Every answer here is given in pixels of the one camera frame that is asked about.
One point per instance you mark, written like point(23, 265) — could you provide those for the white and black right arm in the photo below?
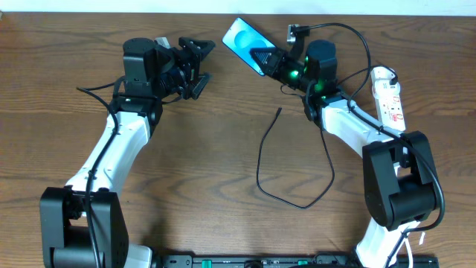
point(401, 187)

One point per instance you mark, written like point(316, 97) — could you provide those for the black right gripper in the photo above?
point(277, 64)

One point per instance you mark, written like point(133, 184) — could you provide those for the white power strip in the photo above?
point(386, 92)

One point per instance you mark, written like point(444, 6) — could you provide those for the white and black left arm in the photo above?
point(82, 223)

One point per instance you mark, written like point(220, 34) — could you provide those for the blue Galaxy S25+ smartphone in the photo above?
point(241, 38)

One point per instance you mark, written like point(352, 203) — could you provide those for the small white paper tag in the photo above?
point(422, 238)

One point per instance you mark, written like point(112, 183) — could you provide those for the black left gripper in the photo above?
point(190, 69)

